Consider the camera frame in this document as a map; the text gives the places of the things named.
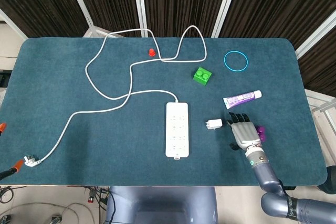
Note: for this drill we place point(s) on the white power strip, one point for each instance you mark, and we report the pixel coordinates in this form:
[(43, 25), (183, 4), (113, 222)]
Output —
[(177, 132)]

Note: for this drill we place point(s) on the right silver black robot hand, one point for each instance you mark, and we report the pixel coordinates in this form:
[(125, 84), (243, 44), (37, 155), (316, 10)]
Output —
[(245, 134)]

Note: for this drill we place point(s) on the red button device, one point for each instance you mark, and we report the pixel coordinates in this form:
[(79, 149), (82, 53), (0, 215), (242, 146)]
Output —
[(92, 196)]

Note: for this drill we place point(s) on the orange black clamp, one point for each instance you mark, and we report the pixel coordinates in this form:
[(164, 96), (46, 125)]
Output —
[(2, 127), (15, 166)]

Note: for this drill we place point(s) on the green building block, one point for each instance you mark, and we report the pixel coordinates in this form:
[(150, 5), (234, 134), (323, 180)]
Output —
[(202, 76)]

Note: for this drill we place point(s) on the purple building block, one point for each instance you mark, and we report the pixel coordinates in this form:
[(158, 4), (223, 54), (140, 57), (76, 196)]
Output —
[(262, 132)]

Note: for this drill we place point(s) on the small red cap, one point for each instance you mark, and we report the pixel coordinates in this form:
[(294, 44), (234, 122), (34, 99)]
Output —
[(151, 52)]

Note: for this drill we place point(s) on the blue-grey robot torso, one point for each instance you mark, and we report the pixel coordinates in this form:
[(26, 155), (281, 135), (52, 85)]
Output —
[(162, 205)]

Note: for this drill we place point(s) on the teal table mat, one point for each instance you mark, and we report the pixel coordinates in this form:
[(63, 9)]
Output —
[(105, 142)]

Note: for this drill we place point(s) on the purple white toothpaste tube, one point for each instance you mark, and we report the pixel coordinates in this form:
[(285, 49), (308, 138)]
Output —
[(240, 100)]

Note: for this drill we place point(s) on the black box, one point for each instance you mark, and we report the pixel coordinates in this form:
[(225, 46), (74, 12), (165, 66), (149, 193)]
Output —
[(4, 78)]

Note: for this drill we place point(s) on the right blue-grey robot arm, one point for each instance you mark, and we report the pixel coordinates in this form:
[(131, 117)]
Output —
[(265, 174)]

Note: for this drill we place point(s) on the white plug adapter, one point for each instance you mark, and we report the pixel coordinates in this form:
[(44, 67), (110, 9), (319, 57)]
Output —
[(215, 124)]

